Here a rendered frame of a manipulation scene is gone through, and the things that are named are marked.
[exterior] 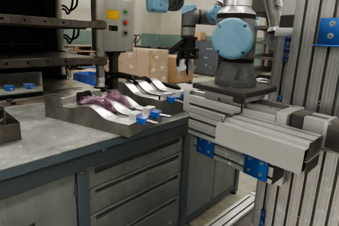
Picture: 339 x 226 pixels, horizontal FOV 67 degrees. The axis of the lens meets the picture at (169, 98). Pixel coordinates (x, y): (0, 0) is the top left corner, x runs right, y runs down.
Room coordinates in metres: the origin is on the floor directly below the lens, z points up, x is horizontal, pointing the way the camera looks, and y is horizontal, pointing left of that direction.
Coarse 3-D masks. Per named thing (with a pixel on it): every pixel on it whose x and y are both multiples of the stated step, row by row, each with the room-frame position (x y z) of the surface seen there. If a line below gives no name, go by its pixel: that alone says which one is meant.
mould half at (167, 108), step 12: (120, 84) 1.50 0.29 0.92; (132, 84) 1.48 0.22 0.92; (144, 84) 1.53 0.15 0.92; (156, 84) 1.58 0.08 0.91; (132, 96) 1.41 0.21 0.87; (144, 96) 1.35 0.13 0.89; (156, 96) 1.34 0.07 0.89; (180, 96) 1.36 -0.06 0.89; (156, 108) 1.27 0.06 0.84; (168, 108) 1.29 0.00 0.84; (180, 108) 1.35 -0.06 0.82
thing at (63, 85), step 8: (48, 80) 2.26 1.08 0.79; (56, 80) 2.27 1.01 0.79; (64, 80) 2.29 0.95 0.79; (72, 80) 2.30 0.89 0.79; (48, 88) 1.92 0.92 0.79; (56, 88) 1.93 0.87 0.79; (64, 88) 1.94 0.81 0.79; (72, 88) 1.97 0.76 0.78; (0, 104) 1.43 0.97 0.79; (8, 104) 1.44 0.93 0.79; (16, 104) 1.44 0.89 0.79; (24, 104) 1.45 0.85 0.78
